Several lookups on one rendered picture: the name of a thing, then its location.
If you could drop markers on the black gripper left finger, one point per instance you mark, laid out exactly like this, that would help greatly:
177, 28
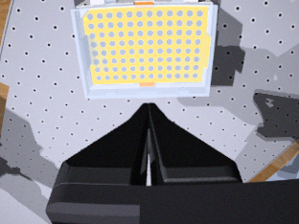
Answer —
115, 157

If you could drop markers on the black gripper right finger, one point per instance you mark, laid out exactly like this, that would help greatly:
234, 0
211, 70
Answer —
183, 159

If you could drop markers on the grey rectangular base plate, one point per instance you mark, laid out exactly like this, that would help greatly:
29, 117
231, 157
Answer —
251, 114

